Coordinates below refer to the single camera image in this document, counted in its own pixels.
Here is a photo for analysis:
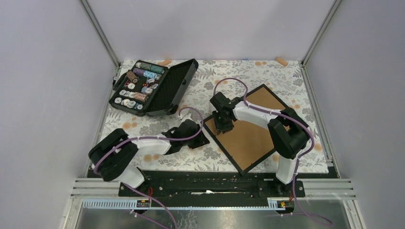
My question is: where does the brown cardboard backing board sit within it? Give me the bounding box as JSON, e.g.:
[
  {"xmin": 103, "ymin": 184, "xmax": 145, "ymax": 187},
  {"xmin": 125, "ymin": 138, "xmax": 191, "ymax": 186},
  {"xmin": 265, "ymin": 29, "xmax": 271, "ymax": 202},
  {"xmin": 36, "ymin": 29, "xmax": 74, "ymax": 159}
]
[{"xmin": 206, "ymin": 87, "xmax": 289, "ymax": 171}]

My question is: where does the black picture frame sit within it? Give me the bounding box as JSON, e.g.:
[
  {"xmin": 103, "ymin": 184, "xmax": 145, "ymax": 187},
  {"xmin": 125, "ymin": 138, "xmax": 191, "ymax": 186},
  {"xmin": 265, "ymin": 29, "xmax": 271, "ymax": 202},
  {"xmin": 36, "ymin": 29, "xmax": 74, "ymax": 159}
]
[{"xmin": 202, "ymin": 83, "xmax": 309, "ymax": 177}]

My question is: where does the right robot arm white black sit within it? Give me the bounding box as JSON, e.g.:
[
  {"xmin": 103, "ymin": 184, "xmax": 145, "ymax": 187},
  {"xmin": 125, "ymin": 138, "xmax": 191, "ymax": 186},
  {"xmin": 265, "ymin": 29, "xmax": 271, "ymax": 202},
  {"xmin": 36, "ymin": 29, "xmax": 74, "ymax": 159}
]
[{"xmin": 210, "ymin": 92, "xmax": 311, "ymax": 197}]

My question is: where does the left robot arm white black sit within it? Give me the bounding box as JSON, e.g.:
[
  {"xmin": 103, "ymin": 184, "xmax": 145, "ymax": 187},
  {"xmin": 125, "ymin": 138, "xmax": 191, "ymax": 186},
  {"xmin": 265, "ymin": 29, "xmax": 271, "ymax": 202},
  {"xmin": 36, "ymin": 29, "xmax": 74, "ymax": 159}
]
[{"xmin": 88, "ymin": 115, "xmax": 209, "ymax": 196}]

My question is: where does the floral patterned table mat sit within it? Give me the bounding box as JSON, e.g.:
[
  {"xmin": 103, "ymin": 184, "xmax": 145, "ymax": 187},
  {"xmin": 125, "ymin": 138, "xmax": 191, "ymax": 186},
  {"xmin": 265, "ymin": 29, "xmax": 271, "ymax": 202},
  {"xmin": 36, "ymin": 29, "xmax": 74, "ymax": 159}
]
[{"xmin": 99, "ymin": 60, "xmax": 328, "ymax": 173}]

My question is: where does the black open poker chip case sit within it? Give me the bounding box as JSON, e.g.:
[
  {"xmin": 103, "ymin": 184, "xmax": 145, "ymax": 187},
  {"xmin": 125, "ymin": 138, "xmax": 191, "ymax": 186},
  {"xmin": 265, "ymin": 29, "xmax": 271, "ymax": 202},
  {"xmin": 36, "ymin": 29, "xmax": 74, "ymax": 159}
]
[{"xmin": 109, "ymin": 59, "xmax": 199, "ymax": 117}]

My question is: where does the left wooden cork piece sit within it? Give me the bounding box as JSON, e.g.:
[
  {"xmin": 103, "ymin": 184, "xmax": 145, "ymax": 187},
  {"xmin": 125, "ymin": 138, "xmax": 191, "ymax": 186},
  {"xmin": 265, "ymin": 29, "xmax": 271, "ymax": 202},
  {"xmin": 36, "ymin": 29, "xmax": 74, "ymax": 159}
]
[{"xmin": 158, "ymin": 59, "xmax": 172, "ymax": 66}]

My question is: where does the wooden cork piece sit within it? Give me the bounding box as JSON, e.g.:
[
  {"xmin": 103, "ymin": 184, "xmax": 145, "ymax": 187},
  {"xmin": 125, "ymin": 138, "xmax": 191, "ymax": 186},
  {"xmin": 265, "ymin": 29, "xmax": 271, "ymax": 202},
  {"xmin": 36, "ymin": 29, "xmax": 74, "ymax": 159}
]
[
  {"xmin": 158, "ymin": 59, "xmax": 172, "ymax": 66},
  {"xmin": 275, "ymin": 57, "xmax": 288, "ymax": 67}
]

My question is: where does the right wooden cork piece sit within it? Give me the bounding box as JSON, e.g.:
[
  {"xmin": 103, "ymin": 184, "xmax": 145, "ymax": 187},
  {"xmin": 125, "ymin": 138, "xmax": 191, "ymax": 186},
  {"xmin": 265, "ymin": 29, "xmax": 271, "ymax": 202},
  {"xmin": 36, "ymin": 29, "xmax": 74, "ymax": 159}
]
[{"xmin": 275, "ymin": 57, "xmax": 288, "ymax": 67}]

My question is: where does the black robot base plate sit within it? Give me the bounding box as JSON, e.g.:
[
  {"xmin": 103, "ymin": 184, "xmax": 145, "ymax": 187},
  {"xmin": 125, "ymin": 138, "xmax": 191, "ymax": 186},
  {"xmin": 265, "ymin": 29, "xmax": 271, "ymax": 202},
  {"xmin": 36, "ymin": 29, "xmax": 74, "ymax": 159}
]
[{"xmin": 87, "ymin": 169, "xmax": 338, "ymax": 208}]

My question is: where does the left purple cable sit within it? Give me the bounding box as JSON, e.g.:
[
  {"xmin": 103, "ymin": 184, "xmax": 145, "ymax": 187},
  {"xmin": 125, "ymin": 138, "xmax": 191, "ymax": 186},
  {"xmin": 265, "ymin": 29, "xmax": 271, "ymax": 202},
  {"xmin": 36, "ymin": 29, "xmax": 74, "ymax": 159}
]
[{"xmin": 93, "ymin": 106, "xmax": 204, "ymax": 229}]

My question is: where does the white slotted cable duct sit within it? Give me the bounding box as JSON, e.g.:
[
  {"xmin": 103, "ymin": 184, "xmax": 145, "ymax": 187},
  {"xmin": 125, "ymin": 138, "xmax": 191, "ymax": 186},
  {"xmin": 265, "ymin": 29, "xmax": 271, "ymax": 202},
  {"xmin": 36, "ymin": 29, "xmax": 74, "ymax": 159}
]
[{"xmin": 82, "ymin": 198, "xmax": 286, "ymax": 211}]

